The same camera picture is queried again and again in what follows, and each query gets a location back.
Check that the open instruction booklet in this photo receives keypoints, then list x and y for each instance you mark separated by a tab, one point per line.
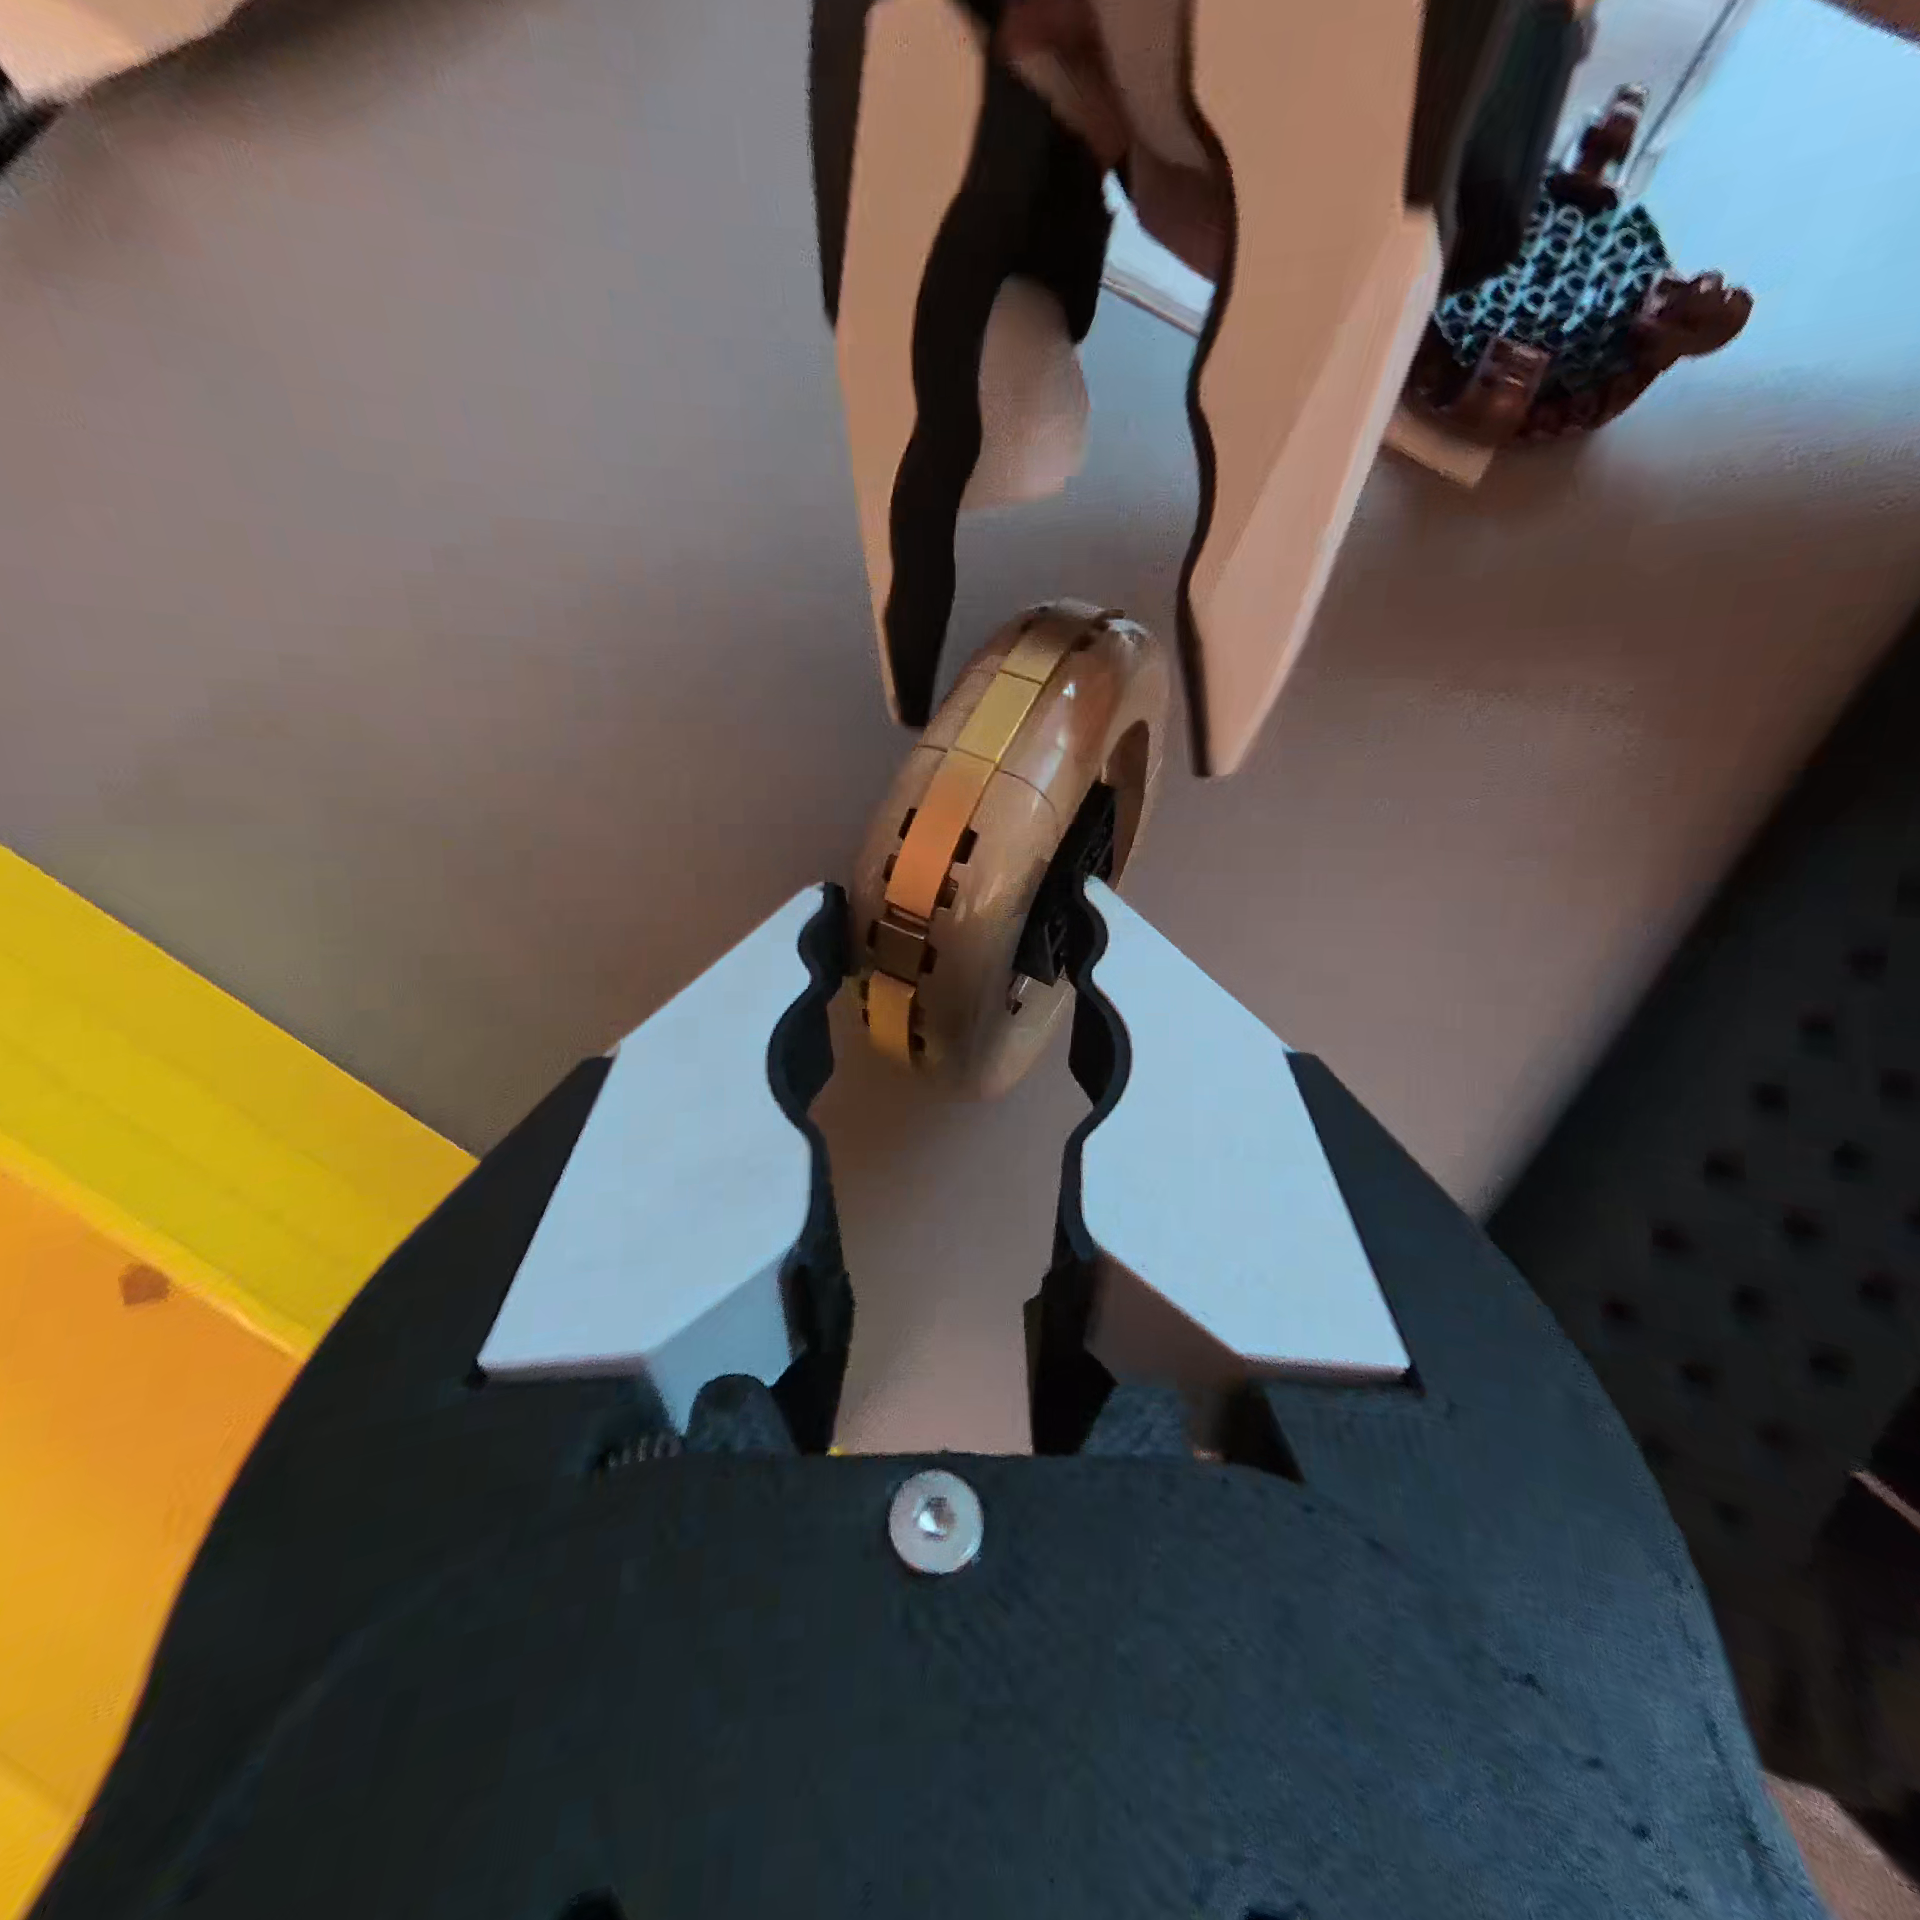
1816	106

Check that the black perforated panel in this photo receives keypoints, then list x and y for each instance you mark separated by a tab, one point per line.
1724	1124

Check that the yellow plastic box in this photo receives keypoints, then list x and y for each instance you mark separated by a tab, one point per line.
148	1078

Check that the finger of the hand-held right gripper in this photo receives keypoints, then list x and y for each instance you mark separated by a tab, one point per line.
900	225
1320	225

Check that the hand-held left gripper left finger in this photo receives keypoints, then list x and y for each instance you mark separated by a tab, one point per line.
660	1201

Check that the person's right hand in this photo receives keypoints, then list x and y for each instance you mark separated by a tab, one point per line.
1035	404

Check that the person's printed grey shirt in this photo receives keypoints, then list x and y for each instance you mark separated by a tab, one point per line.
1874	1874

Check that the round brown brick base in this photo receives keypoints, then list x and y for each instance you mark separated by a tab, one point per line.
1558	300

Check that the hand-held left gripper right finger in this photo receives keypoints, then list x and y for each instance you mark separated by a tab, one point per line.
1229	1201

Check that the grey desk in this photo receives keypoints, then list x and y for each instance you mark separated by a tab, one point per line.
376	523

